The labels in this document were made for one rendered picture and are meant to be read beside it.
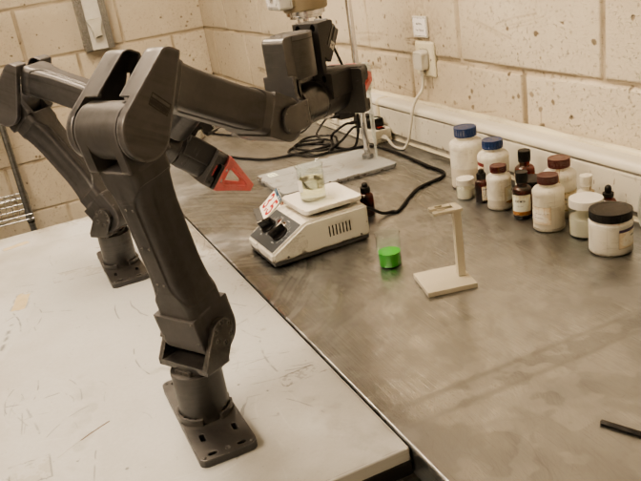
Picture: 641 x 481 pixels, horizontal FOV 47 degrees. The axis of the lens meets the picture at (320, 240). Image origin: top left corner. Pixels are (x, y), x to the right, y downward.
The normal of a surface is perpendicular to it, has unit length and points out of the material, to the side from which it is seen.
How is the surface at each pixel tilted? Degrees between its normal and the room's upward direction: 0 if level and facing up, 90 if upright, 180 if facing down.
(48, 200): 90
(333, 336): 0
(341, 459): 0
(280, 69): 90
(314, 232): 90
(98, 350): 0
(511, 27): 90
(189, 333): 100
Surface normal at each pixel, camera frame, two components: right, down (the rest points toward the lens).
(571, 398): -0.14, -0.92
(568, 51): -0.90, 0.28
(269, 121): 0.81, 0.15
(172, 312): -0.53, 0.54
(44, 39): 0.41, 0.29
